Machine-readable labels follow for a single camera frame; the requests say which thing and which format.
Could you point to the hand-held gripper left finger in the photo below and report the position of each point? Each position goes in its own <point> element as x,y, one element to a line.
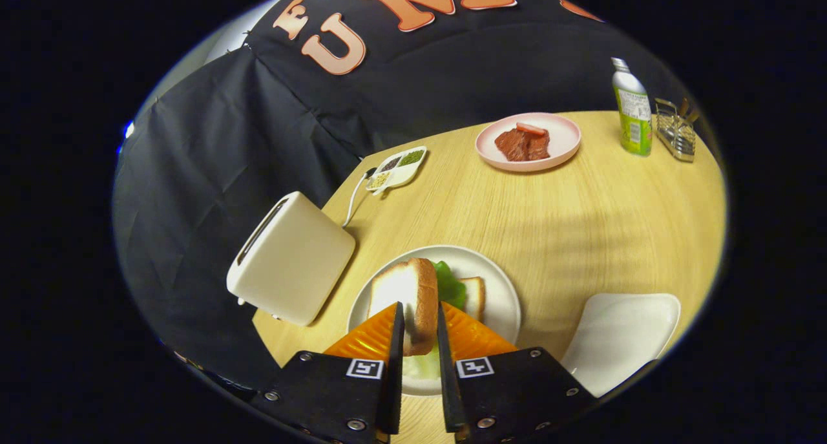
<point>342,399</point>

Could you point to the white divided snack tray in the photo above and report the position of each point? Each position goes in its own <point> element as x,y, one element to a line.
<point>404,169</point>

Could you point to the brown meat pieces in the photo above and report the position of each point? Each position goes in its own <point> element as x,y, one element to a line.
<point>520,147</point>

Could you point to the plain bread slice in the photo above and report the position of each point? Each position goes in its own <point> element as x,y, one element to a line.
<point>400,289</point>

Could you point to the black backdrop cloth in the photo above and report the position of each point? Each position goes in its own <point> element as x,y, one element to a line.
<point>226,140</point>

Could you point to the green label metal bottle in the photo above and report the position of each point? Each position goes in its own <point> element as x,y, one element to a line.
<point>634,114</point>

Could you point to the pink plate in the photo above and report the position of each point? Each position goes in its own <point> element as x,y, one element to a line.
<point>562,140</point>

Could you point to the green lettuce leaf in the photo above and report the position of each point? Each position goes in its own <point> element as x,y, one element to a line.
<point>449,289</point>

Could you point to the white toaster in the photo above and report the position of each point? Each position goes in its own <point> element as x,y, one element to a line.
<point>297,256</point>

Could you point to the red sausage piece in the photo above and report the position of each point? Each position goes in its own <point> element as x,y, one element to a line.
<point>531,128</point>

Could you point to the bread slice under ham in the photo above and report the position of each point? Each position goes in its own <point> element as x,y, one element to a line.
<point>475,298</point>

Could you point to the white square plate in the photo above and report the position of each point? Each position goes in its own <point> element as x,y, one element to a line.
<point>620,340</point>

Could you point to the round white plate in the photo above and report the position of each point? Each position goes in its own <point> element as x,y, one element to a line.
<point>501,302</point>

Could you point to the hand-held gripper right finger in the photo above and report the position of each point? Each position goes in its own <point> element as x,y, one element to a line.
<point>510,399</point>

